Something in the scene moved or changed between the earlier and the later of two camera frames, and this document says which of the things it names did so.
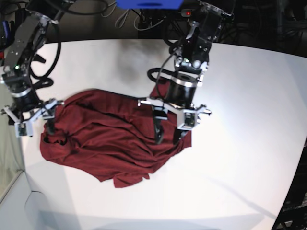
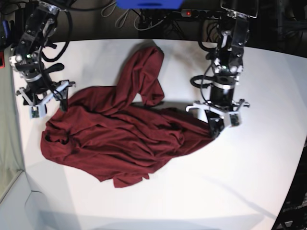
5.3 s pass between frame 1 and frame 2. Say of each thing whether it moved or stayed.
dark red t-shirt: moved
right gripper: moved
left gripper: moved
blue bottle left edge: stayed
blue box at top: stayed
